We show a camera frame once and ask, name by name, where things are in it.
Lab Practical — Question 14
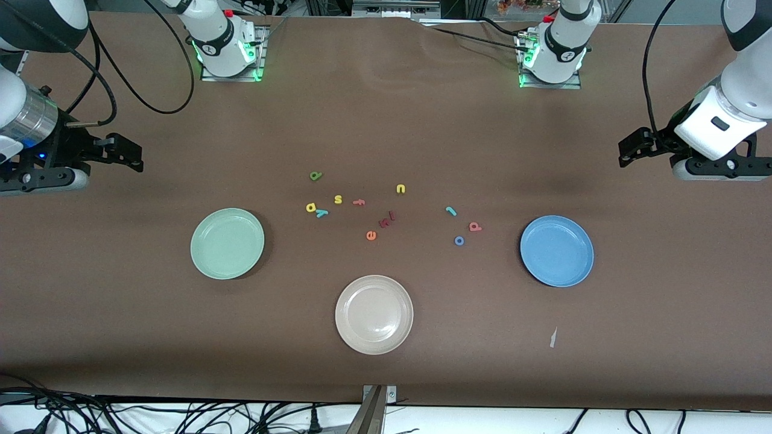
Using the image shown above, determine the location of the blue plate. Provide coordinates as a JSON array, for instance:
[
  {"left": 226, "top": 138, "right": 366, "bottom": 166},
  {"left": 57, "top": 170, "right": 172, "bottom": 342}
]
[{"left": 520, "top": 215, "right": 595, "bottom": 288}]

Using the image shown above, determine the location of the light green plate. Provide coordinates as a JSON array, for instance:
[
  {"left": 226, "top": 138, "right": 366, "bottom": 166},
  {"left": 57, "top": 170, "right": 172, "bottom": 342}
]
[{"left": 190, "top": 208, "right": 265, "bottom": 280}]

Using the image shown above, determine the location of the brown table cover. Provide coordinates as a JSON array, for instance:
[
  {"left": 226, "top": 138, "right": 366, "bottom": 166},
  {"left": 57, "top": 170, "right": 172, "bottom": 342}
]
[{"left": 0, "top": 11, "right": 772, "bottom": 412}]

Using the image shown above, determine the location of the silver background metal plate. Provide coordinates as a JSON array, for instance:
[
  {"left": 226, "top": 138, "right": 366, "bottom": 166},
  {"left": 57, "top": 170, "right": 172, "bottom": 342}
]
[{"left": 352, "top": 0, "right": 442, "bottom": 19}]

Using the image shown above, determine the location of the beige plate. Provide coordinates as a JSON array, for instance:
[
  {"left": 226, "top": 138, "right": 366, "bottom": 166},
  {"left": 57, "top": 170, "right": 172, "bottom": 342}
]
[{"left": 335, "top": 275, "right": 414, "bottom": 355}]

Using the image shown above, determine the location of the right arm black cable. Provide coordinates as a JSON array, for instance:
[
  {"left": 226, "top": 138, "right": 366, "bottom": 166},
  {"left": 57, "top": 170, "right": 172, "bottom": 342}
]
[{"left": 60, "top": 0, "right": 197, "bottom": 127}]

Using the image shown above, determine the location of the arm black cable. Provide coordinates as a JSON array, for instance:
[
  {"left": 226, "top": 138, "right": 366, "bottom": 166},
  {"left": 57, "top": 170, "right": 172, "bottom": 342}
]
[
  {"left": 642, "top": 0, "right": 682, "bottom": 144},
  {"left": 60, "top": 0, "right": 197, "bottom": 127}
]

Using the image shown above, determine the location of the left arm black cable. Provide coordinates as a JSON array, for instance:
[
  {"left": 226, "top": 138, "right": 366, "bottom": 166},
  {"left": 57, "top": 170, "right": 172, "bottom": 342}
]
[{"left": 642, "top": 0, "right": 682, "bottom": 144}]

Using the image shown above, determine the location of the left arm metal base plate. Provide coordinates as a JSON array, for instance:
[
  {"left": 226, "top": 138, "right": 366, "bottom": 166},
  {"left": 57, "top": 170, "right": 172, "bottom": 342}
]
[{"left": 517, "top": 33, "right": 583, "bottom": 90}]

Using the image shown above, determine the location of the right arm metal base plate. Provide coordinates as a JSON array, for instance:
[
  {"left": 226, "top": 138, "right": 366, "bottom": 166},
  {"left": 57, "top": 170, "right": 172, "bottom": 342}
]
[{"left": 200, "top": 24, "right": 266, "bottom": 82}]

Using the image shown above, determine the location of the thin black table cable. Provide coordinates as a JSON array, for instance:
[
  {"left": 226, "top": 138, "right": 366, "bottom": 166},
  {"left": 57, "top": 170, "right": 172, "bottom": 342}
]
[
  {"left": 476, "top": 17, "right": 531, "bottom": 40},
  {"left": 431, "top": 27, "right": 528, "bottom": 54}
]

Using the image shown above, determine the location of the black floor cable tangle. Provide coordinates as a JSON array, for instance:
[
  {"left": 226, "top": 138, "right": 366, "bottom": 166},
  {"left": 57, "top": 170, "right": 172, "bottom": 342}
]
[{"left": 0, "top": 374, "right": 362, "bottom": 434}]

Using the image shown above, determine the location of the brown slanted mount bar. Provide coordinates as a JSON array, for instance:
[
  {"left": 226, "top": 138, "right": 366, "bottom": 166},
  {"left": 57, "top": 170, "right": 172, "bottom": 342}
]
[{"left": 346, "top": 386, "right": 385, "bottom": 434}]

